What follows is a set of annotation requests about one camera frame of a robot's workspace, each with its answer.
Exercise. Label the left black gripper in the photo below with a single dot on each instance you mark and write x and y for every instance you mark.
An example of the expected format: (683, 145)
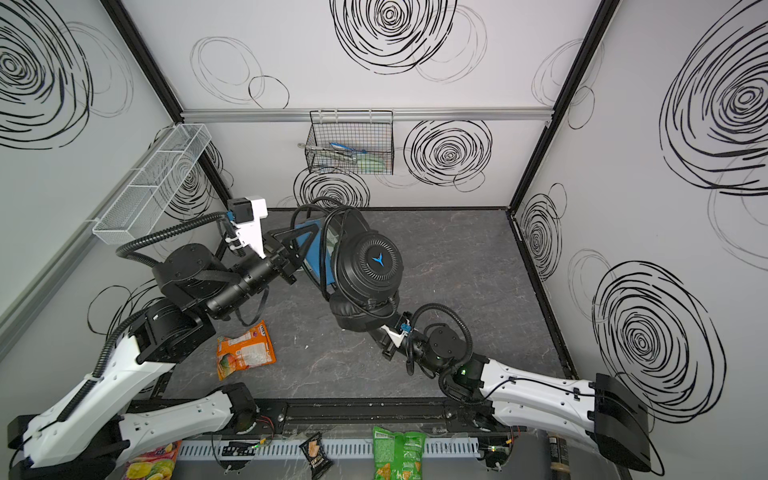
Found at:
(284, 264)

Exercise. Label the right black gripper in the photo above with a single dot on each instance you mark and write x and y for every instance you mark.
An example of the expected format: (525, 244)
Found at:
(384, 339)

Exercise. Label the black headphones with cable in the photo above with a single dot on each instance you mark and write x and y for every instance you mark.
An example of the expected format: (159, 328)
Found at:
(357, 269)

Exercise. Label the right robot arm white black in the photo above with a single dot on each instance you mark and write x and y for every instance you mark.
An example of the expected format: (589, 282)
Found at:
(602, 414)

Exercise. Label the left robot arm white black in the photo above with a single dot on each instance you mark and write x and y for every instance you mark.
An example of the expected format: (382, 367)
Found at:
(88, 434)

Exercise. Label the orange snack bag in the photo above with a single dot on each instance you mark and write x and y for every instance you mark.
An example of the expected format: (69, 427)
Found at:
(253, 348)

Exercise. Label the green blue items in basket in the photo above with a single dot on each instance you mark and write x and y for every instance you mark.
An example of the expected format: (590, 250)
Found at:
(336, 155)

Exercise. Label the green chips bag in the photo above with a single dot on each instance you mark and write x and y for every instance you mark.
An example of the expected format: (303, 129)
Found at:
(398, 455)

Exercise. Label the small dark snack packet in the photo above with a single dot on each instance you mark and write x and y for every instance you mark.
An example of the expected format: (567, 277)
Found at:
(314, 452)

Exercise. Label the Fox's fruits candy bag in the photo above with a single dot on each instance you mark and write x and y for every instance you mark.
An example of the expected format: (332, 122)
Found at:
(158, 464)

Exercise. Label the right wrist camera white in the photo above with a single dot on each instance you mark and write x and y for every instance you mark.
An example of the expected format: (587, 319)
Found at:
(398, 334)

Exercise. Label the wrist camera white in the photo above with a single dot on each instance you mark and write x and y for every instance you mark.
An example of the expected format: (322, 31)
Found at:
(245, 215)
(398, 334)

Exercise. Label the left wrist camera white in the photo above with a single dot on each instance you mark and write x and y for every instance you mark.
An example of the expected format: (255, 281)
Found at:
(245, 215)

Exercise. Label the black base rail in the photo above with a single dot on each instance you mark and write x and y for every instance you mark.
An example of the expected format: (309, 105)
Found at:
(438, 415)

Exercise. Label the white slotted cable duct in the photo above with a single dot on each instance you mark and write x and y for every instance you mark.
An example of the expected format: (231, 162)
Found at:
(336, 449)

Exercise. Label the black wire wall basket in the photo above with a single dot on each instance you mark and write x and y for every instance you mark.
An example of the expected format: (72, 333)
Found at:
(376, 136)

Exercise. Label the white mesh wall shelf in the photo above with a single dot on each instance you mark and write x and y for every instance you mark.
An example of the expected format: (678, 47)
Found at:
(169, 183)

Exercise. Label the aluminium wall rail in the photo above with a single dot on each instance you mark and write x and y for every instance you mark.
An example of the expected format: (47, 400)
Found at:
(259, 115)

